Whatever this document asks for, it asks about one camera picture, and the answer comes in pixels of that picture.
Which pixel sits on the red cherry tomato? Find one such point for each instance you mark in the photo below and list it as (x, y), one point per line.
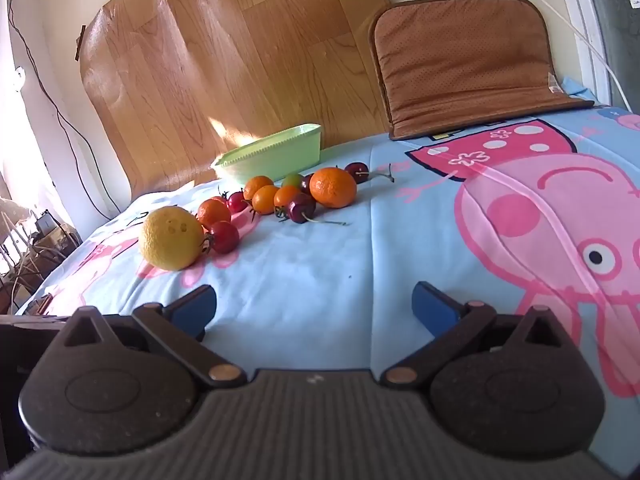
(223, 236)
(237, 202)

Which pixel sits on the yellow lemon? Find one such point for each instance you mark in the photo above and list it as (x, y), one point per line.
(170, 237)

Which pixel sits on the cartoon pig printed blanket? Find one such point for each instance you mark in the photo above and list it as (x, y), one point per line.
(325, 260)

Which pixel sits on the white round wall hook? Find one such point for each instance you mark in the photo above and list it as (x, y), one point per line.
(19, 79)

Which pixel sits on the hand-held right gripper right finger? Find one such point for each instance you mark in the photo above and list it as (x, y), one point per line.
(435, 310)

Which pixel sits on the light green plastic tray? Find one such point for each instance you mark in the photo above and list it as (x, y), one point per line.
(280, 155)

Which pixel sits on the white window frame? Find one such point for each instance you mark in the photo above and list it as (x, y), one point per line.
(587, 0)

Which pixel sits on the dark red cherry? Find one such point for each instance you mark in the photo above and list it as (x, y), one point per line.
(356, 171)
(301, 208)
(306, 183)

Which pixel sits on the green cherry tomato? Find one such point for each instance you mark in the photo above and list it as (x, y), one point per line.
(292, 180)

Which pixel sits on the small black tape strip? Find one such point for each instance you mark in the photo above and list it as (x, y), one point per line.
(80, 45)

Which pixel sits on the orange cherry tomato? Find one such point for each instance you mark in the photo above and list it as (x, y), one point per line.
(212, 211)
(257, 185)
(285, 195)
(265, 200)

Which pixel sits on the mandarin orange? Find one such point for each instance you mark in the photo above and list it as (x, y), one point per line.
(332, 187)

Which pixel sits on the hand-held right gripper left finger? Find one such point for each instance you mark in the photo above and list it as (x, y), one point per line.
(192, 312)

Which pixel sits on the brown perforated seat cushion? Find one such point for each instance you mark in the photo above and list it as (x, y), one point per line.
(465, 60)

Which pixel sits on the wood-pattern vinyl sheet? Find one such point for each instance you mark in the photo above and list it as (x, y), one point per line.
(225, 60)

